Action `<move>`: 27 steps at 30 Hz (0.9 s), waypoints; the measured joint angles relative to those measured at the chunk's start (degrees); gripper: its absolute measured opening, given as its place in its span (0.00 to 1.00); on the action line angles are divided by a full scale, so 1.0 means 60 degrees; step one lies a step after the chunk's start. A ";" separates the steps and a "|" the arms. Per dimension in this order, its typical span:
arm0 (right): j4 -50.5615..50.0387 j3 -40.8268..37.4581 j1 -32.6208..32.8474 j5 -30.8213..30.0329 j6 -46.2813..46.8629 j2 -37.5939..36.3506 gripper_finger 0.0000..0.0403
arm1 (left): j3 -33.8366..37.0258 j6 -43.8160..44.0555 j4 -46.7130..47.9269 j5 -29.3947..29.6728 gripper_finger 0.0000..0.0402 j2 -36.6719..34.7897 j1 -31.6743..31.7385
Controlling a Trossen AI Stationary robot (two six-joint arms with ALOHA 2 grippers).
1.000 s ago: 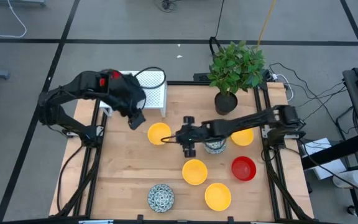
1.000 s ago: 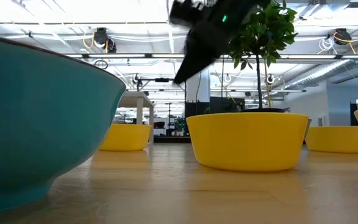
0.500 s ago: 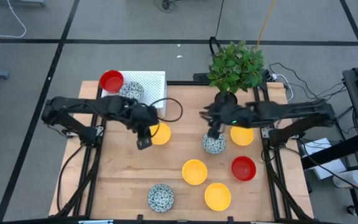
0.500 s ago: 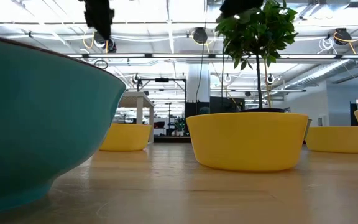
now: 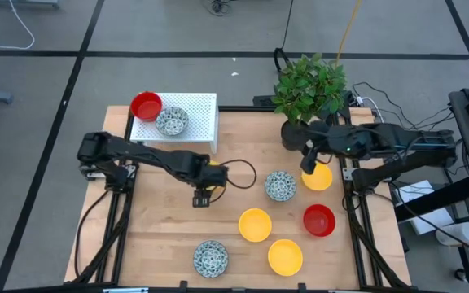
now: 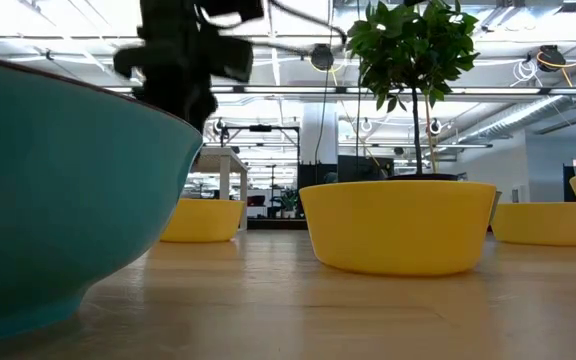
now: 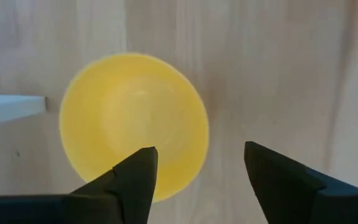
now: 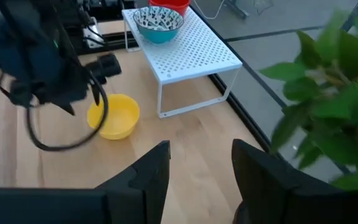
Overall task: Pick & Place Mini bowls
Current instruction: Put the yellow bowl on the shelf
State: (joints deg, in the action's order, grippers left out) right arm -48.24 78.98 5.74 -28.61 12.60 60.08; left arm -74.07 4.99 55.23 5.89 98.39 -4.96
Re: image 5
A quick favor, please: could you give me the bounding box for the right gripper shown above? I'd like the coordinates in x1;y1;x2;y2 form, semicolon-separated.
300;120;344;176

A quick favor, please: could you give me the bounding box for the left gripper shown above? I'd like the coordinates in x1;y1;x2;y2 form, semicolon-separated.
192;161;230;208

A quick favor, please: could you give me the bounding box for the teal bowl with patterned inside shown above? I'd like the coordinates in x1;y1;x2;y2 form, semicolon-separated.
155;106;191;138
264;170;298;203
192;239;230;279

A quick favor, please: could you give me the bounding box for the small red plastic bowl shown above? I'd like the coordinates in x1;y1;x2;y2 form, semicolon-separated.
129;90;164;123
302;203;337;238

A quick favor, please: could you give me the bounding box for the black plant pot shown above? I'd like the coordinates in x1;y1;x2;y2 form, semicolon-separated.
280;120;315;152

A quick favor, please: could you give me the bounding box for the green leafy plant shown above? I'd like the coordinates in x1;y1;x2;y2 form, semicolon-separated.
270;52;348;125

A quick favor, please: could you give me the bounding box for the black power strip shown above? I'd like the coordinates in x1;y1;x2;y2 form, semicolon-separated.
252;94;278;108

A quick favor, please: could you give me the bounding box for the white perforated metal shelf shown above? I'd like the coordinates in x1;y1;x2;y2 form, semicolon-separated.
129;92;220;155

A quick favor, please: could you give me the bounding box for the white paper box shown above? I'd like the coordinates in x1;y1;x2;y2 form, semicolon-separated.
394;179;457;237

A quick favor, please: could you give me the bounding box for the black desk crossbar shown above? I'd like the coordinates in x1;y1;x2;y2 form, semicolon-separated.
392;173;469;224

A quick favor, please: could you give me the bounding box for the white bag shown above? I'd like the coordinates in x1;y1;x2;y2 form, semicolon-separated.
434;221;469;248

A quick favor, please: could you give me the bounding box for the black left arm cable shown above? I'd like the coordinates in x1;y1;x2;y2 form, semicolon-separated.
209;158;258;204

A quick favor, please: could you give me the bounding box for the black aluminium table frame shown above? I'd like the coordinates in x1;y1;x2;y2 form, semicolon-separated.
64;104;414;293

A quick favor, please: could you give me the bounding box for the thin black cable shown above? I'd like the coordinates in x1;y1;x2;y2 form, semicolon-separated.
350;81;459;132

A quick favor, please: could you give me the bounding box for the silver frame bracket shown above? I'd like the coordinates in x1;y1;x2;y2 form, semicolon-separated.
102;286;151;293

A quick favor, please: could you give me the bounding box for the black arm base cable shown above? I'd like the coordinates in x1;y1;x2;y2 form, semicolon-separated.
388;181;469;262
73;188;112;282

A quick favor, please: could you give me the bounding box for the yellow power cord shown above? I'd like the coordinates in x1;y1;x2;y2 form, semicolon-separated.
334;0;362;68

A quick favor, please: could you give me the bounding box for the black hanging cable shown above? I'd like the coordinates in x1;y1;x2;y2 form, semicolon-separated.
273;0;295;77

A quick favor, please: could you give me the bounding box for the black cable bundle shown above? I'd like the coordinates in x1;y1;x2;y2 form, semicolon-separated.
206;0;231;17

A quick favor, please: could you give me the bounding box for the white floor cable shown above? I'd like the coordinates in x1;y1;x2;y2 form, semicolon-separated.
0;0;37;51

